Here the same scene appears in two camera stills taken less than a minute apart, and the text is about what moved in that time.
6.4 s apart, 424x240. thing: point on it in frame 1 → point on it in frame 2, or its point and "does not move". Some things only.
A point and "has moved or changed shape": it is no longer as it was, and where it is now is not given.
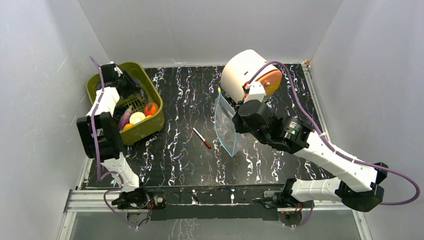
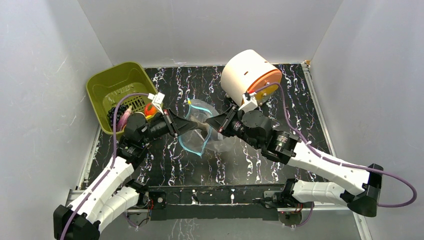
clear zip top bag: x=224 y=112 has moved or changed shape
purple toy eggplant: x=125 y=118 does not move
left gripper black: x=133 y=86 → x=177 y=126
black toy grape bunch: x=118 y=112 does not move
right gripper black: x=241 y=120 → x=228 y=121
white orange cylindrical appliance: x=240 y=68 does not move
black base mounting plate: x=220 y=202 does not move
